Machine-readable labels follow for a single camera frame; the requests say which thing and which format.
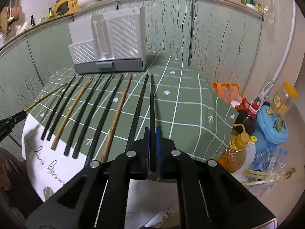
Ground light wooden chopstick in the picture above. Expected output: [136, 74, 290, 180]
[50, 75, 94, 151]

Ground brown wooden chopstick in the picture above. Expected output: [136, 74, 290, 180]
[100, 75, 132, 163]

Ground black chopstick pair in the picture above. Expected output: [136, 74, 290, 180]
[125, 74, 148, 152]

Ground cooking oil bottle yellow cap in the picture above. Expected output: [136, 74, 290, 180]
[217, 123, 250, 173]

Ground green leek stalks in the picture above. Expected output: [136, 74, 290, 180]
[240, 168, 296, 186]

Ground clear water bottle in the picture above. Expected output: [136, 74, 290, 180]
[248, 145, 289, 172]

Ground green checked tablecloth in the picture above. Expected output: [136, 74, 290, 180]
[22, 52, 237, 200]

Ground dark soy sauce bottle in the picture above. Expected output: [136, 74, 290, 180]
[234, 102, 259, 136]

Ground dark sauce bottle on counter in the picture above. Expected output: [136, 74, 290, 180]
[30, 15, 36, 26]

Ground orange plastic bag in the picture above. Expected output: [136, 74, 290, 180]
[212, 82, 243, 104]

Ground green bottle yellow label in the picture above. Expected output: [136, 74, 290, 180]
[48, 7, 54, 19]

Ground jar with yellow lid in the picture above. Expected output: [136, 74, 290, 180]
[271, 81, 298, 117]

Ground yellow toy microwave box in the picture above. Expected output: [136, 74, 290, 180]
[54, 0, 79, 16]

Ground white plastic utensil holder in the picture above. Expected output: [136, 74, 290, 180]
[68, 6, 146, 74]

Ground white pipe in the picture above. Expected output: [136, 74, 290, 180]
[271, 2, 297, 84]

